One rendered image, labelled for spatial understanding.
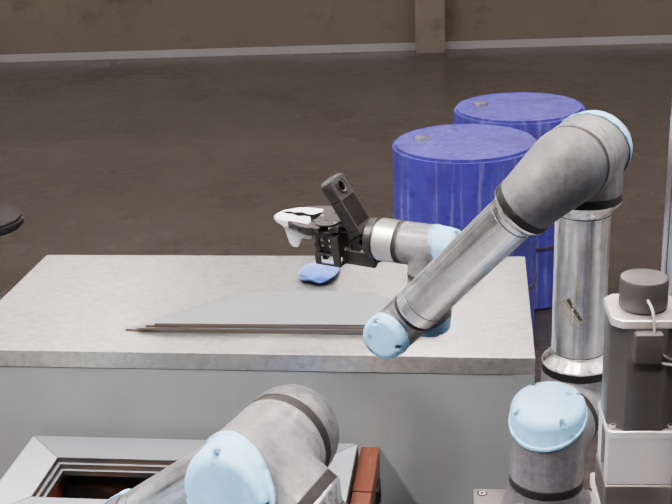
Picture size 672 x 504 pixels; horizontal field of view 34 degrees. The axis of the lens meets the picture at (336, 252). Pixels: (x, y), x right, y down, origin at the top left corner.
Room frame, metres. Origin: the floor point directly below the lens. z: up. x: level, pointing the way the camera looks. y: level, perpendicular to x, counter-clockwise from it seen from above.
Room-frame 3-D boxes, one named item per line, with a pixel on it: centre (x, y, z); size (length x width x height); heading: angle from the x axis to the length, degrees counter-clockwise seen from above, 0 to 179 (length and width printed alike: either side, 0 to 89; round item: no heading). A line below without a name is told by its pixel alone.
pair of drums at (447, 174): (4.71, -0.71, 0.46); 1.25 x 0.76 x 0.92; 164
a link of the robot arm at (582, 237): (1.63, -0.39, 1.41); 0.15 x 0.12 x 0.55; 149
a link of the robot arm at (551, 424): (1.52, -0.32, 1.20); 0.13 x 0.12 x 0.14; 149
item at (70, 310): (2.49, 0.19, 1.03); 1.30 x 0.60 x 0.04; 82
